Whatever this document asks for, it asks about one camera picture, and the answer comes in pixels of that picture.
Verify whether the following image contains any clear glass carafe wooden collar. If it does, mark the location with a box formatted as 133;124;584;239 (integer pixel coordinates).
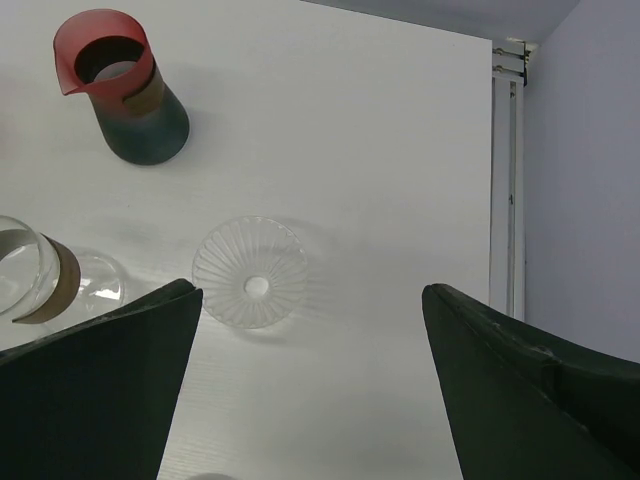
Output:
1;215;129;326

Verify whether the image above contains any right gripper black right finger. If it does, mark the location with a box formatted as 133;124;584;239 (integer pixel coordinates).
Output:
422;284;639;479

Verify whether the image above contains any clear ribbed glass dripper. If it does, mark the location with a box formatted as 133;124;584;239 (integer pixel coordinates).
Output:
192;216;308;329

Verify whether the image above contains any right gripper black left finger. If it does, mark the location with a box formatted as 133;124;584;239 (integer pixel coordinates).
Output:
1;279;203;479

